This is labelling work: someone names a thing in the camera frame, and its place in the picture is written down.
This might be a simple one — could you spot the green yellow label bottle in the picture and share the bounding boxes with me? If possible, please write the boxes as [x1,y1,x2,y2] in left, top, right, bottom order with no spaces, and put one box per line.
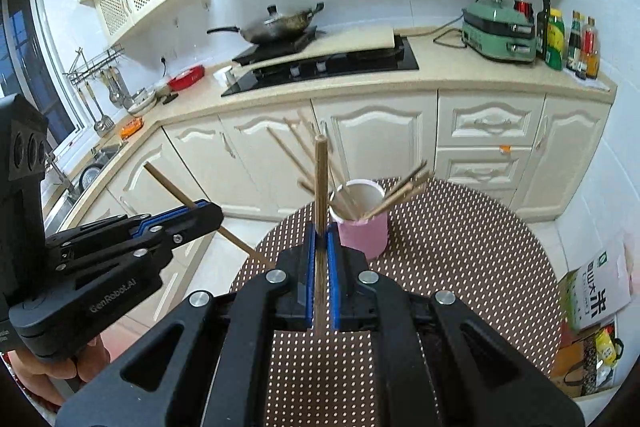
[545,9,566,72]

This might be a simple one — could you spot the metal wall utensil rack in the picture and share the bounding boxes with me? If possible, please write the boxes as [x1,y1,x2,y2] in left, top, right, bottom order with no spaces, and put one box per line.
[62,47,126,84]

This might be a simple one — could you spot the green electric grill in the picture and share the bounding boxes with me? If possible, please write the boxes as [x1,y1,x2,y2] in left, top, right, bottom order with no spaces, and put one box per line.
[461,0,537,66]

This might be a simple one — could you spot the yellow snack packet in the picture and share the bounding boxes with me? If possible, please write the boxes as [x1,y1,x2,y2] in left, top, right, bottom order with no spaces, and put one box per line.
[592,327,619,366]

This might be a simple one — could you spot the bunch of wooden chopsticks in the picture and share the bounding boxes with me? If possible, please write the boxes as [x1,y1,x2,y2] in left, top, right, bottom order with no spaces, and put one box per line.
[265,109,434,224]

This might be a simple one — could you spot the dark round wooden chopstick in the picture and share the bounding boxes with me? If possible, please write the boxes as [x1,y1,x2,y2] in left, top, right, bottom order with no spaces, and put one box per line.
[314,134,330,338]

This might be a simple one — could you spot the person's left hand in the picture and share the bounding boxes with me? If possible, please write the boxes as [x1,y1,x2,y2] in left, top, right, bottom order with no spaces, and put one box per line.
[11,336,112,408]

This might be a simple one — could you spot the dark window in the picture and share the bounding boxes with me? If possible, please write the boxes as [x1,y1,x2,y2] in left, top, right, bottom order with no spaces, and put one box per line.
[0,0,87,148]

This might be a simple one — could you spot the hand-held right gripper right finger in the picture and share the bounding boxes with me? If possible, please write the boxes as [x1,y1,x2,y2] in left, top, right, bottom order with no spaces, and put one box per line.
[327,222,586,427]

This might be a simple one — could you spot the metal bowl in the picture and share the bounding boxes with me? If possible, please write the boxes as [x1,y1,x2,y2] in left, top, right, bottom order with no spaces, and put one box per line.
[124,88,160,117]

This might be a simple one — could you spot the dark soy sauce bottle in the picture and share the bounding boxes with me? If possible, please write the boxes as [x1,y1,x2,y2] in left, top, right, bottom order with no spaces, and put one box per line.
[565,11,585,73]

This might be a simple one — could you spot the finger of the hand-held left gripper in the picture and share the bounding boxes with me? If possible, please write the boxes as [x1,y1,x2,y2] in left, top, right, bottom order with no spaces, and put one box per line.
[45,201,212,254]
[56,205,224,271]

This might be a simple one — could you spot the orange dish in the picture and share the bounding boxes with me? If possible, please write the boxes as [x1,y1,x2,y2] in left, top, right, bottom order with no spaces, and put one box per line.
[120,117,144,140]

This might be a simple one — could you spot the red bowl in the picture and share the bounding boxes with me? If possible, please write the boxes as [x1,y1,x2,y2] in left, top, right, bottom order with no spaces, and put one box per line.
[167,64,206,92]

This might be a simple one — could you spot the pink cup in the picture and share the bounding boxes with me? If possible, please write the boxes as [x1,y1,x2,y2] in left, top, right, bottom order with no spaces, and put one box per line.
[327,179,390,261]

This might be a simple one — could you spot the black induction cooker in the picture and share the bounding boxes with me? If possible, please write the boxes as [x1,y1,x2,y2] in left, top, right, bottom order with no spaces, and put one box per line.
[231,27,329,66]

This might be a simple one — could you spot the beige cutting board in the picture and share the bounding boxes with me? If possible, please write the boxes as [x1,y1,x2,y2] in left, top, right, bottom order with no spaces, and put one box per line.
[235,24,401,68]

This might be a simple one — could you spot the beige kitchen countertop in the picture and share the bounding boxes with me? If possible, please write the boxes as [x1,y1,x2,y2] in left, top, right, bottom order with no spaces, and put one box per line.
[117,26,618,142]

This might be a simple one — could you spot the white green rice bag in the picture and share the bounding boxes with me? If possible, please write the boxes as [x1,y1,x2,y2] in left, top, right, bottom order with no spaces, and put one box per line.
[556,239,634,334]

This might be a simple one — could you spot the brown polka dot tablecloth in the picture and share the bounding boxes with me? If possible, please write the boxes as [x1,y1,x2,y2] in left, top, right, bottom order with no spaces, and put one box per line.
[229,177,564,427]

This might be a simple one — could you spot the black glass gas stove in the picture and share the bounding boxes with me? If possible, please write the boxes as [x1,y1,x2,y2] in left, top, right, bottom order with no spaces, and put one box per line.
[221,35,420,98]

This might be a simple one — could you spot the black power cable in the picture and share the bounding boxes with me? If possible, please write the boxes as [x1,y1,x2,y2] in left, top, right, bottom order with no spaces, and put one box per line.
[432,18,467,52]

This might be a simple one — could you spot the steel kitchen sink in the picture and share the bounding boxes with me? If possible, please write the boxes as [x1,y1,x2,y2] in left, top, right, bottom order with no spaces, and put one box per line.
[47,142,132,228]

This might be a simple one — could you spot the metal slotted spatula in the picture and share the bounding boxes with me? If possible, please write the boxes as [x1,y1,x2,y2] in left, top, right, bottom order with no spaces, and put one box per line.
[80,82,117,138]

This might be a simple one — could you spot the brown wooden chopstick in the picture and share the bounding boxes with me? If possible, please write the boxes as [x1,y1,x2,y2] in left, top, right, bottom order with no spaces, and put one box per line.
[144,163,275,269]

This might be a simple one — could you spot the red label sauce bottle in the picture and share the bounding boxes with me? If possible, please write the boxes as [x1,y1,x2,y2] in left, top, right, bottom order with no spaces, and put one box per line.
[580,17,600,80]

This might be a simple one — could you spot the dark oil bottle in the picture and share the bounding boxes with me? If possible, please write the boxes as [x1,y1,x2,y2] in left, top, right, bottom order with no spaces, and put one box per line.
[536,0,551,60]

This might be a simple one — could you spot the steel wok with lid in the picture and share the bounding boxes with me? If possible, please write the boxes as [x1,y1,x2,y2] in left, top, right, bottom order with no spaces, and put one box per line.
[206,3,326,46]

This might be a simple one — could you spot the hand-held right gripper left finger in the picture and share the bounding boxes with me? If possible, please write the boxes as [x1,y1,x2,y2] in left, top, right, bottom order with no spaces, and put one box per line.
[55,221,317,427]

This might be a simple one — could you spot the cream corner base cabinets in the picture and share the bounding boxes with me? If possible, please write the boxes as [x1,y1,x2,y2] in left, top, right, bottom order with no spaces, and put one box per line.
[45,123,261,338]

